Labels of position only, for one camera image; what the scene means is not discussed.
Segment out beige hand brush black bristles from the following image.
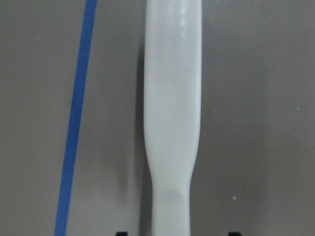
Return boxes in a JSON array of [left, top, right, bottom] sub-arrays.
[[143, 0, 202, 236]]

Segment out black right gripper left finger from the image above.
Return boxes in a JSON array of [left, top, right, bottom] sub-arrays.
[[116, 232, 127, 236]]

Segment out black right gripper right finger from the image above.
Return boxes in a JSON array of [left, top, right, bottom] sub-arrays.
[[228, 232, 240, 236]]

